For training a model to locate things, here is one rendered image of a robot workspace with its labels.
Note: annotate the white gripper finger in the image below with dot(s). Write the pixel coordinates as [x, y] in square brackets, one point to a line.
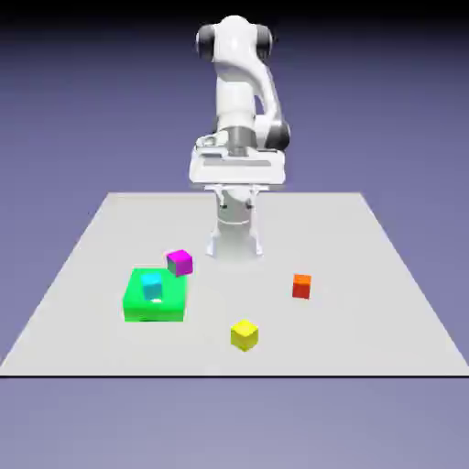
[251, 198]
[221, 198]

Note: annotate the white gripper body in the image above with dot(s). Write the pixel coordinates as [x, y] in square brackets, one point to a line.
[237, 172]

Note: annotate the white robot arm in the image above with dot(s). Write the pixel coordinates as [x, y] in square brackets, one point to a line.
[234, 73]

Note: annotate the small magenta cube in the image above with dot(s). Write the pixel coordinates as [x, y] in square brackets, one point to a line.
[180, 262]

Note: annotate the small orange cube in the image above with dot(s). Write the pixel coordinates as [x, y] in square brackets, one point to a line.
[301, 287]

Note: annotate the small cyan cube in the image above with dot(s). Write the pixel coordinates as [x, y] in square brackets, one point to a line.
[151, 286]

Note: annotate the small yellow cube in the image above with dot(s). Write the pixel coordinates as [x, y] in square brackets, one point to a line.
[244, 335]

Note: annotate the large green box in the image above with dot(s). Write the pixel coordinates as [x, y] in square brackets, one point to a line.
[172, 304]

